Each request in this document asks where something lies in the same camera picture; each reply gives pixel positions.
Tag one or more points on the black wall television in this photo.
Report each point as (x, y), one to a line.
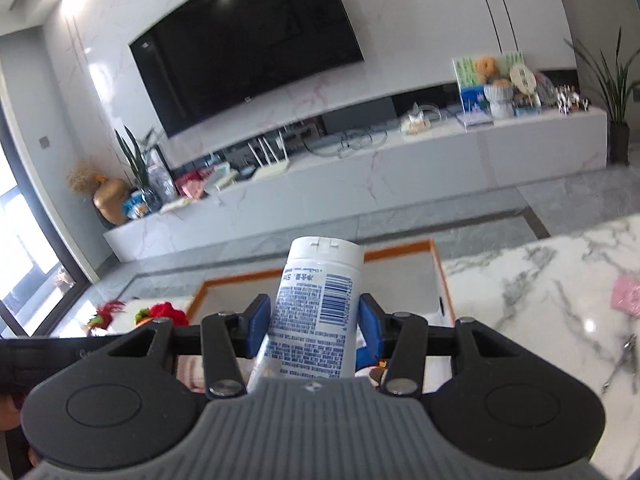
(250, 50)

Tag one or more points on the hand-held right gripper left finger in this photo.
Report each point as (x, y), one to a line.
(259, 322)

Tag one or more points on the red crochet fruit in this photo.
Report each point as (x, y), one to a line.
(170, 312)

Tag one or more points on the pink packet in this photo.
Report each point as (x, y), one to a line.
(627, 295)

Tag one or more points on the small metal scissors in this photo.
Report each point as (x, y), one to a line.
(622, 360)

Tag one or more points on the white ribbed pot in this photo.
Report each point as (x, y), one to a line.
(500, 97)

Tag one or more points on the pink cloth items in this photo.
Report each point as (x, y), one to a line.
(190, 185)

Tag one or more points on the white tablet stand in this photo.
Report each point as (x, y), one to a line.
(220, 177)

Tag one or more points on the red feathery toy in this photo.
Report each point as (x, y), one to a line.
(105, 312)

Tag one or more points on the golden round vase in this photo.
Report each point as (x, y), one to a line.
(112, 202)

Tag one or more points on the small brown teddy bear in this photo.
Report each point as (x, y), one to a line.
(486, 67)

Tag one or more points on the blue snack bag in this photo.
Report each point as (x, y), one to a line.
(136, 206)

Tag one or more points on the white lotion tube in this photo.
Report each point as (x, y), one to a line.
(315, 310)

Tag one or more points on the wall light switch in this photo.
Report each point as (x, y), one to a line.
(45, 142)

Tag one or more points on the tall potted green plant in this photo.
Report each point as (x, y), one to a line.
(617, 105)

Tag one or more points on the white router with antennas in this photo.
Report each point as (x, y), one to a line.
(272, 167)

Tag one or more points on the green plant in glass vase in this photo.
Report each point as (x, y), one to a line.
(140, 165)

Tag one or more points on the grey tablet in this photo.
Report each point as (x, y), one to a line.
(474, 118)

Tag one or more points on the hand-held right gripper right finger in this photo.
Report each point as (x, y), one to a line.
(371, 325)

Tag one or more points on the white marble television console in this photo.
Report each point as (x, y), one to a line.
(400, 175)

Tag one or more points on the person's left hand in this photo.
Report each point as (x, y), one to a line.
(10, 412)

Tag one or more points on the orange cardboard box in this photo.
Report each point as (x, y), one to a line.
(400, 280)

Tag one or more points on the black picture frame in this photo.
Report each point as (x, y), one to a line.
(162, 175)

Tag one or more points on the round paper fan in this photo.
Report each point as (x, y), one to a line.
(522, 79)

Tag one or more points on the dried flower bunch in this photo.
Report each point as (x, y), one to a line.
(85, 177)

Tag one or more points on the cow figurines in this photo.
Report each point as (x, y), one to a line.
(572, 99)

